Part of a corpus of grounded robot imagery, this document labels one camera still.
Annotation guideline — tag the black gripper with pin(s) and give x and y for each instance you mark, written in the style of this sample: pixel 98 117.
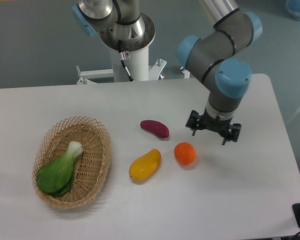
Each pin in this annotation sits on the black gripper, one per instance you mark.
pixel 229 132

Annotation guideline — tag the orange fruit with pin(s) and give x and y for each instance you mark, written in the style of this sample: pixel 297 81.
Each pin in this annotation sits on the orange fruit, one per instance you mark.
pixel 185 153

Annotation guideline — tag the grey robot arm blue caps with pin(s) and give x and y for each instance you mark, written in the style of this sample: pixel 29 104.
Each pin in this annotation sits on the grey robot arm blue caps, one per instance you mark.
pixel 210 60

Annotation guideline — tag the purple sweet potato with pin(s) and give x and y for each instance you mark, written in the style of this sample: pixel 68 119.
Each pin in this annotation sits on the purple sweet potato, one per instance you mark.
pixel 155 127

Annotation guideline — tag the yellow mango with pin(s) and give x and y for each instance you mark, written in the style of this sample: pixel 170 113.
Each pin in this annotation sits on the yellow mango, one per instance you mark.
pixel 145 166

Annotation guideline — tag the woven wicker basket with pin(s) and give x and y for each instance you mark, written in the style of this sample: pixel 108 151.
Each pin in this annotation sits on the woven wicker basket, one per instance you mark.
pixel 91 167

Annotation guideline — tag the blue bag in background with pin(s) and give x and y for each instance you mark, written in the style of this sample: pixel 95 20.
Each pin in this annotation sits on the blue bag in background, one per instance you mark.
pixel 293 8

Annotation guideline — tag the green bok choy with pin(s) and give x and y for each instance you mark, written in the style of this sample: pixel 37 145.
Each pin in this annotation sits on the green bok choy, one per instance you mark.
pixel 57 176

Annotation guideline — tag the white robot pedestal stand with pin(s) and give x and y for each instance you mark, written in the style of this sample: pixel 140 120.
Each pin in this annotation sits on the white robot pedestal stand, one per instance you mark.
pixel 128 47

